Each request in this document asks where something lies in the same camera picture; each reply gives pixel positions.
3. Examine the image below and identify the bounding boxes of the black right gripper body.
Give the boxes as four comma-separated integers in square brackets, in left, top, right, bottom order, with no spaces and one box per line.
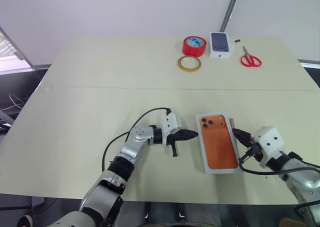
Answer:
[239,141,264,163]

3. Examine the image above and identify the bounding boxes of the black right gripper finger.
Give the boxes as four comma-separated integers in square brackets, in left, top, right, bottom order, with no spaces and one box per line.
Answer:
[234,132,253,149]
[231,128,251,139]

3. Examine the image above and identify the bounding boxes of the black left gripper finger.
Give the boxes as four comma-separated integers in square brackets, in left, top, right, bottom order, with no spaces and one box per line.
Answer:
[174,135,196,142]
[176,128,200,137]

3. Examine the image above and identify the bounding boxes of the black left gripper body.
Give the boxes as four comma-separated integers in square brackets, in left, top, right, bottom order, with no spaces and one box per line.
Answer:
[166,133,179,159]

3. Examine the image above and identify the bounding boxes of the white box with dark phone print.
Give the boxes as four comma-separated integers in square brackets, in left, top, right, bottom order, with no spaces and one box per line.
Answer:
[208,31,235,60]

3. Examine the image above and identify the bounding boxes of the yellow tape roll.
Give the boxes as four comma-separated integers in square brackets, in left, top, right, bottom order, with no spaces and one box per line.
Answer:
[177,55,203,74]

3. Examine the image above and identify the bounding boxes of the red tape roll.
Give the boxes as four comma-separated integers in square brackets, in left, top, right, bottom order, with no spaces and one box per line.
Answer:
[182,35,207,58]

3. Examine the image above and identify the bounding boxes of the grey metal pole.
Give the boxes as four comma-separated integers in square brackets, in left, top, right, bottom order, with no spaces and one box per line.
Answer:
[219,0,243,33]

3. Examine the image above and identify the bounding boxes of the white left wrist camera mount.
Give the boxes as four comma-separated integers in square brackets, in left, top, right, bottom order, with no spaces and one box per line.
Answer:
[160,112,183,147]

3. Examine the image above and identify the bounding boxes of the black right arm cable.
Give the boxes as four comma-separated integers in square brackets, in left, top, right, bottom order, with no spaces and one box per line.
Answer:
[238,149,320,176]

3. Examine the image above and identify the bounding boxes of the red handled scissors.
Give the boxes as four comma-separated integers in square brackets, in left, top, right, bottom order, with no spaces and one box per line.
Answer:
[240,45,263,68]

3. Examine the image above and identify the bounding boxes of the white loose cables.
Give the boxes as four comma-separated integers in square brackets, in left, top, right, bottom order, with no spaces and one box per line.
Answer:
[8,91,26,111]

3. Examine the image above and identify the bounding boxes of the grey window frame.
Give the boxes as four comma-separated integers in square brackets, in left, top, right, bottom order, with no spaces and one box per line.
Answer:
[0,26,35,69]

